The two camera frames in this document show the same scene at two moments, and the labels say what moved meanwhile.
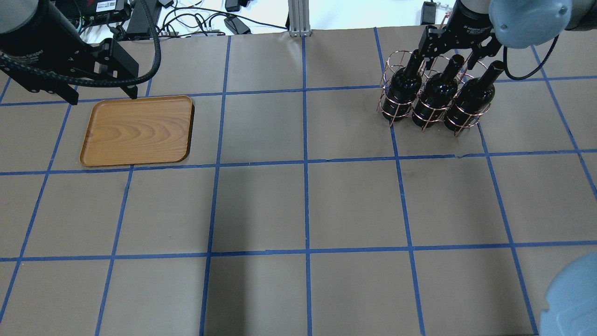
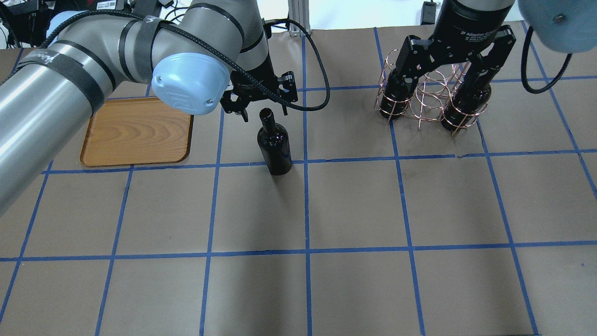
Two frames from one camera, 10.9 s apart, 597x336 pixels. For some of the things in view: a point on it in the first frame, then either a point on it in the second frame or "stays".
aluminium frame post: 299,19 stays
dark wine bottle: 438,90 → 274,140
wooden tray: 137,130 stays
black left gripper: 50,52 → 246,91
